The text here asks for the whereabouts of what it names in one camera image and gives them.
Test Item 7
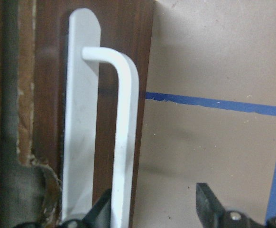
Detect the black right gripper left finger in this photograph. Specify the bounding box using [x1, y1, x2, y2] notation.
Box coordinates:
[59, 189, 111, 228]

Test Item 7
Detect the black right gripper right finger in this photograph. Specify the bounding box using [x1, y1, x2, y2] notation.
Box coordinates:
[196, 183, 253, 228]

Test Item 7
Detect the dark wooden drawer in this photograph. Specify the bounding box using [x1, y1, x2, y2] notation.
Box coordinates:
[0, 0, 155, 228]

